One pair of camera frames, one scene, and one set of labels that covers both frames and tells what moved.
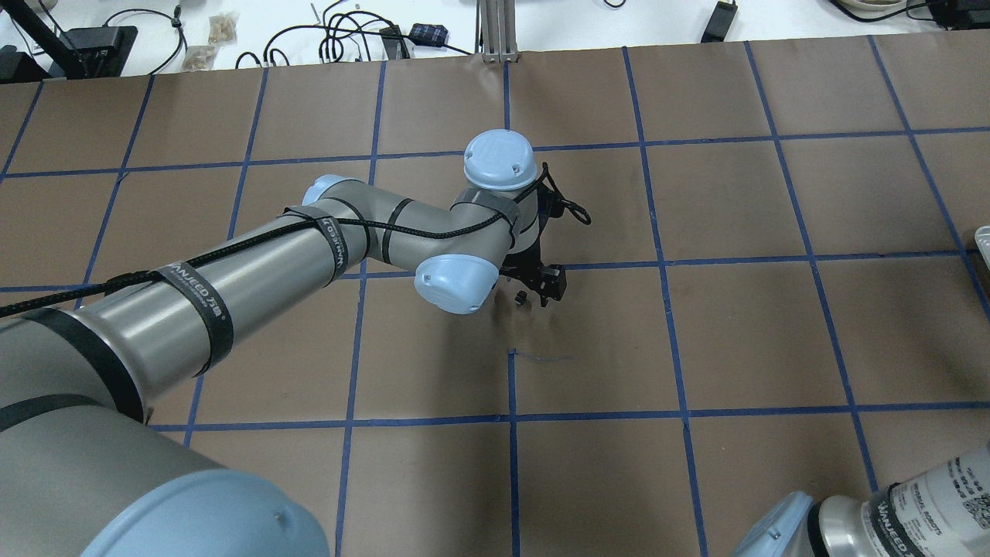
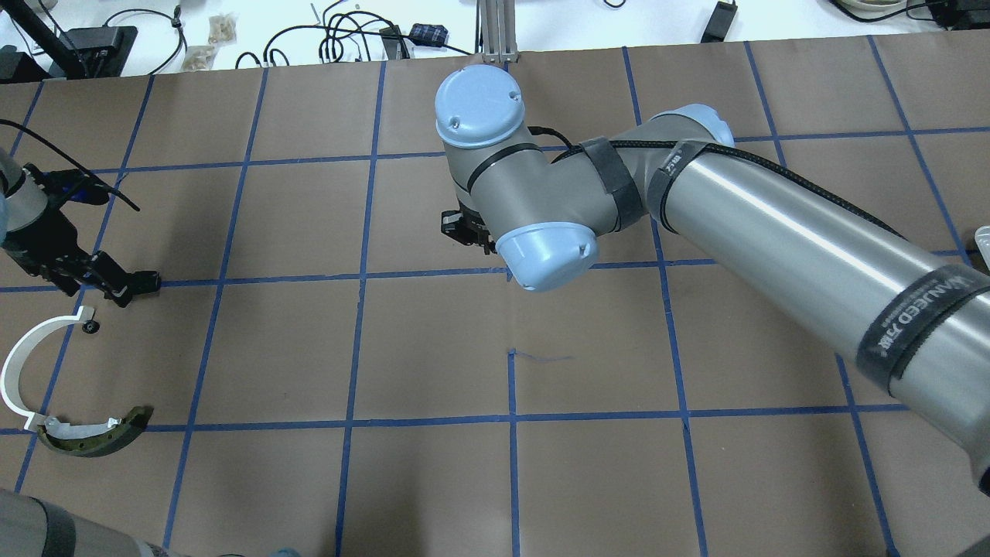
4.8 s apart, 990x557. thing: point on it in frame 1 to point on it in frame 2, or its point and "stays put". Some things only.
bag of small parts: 222,29 stays put
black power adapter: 719,22 stays put
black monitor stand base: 85,52 stays put
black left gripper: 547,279 to 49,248
